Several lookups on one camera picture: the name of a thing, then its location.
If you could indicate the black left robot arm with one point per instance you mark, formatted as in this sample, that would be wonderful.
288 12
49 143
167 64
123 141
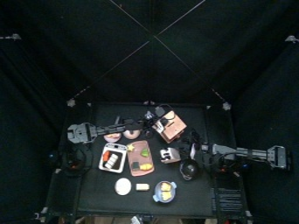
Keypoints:
98 130

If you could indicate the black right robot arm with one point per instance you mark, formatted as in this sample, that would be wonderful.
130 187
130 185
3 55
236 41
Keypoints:
244 152

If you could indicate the green sushi half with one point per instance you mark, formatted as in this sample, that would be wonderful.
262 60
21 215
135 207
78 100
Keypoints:
144 152

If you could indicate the dark sushi half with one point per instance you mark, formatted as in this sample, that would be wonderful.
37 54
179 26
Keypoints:
135 166

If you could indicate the white sushi tray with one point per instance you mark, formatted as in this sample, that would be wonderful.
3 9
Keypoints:
112 157

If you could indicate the orange salmon sushi piece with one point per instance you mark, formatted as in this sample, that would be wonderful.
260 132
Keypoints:
106 156

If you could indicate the white rice sushi piece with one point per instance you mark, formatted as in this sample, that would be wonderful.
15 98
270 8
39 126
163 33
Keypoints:
112 161

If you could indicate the black toy frying pan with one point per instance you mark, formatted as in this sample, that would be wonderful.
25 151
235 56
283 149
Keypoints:
188 169

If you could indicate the yellow star toy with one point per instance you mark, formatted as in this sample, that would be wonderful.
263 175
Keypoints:
131 148

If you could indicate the pink cutting board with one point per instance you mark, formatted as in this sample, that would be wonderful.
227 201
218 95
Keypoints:
140 159

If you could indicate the yellow toy food piece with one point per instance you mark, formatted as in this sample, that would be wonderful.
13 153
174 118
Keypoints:
146 166

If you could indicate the yellow toy food chunk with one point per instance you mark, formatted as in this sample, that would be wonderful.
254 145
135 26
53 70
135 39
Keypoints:
166 186
166 196

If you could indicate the blue toy pot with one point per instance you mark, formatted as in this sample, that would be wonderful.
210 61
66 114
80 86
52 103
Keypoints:
164 191

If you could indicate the pale yellow butter block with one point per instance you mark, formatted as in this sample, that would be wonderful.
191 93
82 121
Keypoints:
142 187

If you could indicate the white printed label sticker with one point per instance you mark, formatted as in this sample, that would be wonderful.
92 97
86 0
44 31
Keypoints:
230 199

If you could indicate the white round plate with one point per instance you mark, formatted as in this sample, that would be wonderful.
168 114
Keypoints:
123 186

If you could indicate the silver frame corner bracket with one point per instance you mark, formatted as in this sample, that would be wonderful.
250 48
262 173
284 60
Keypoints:
226 106
71 102
291 38
13 37

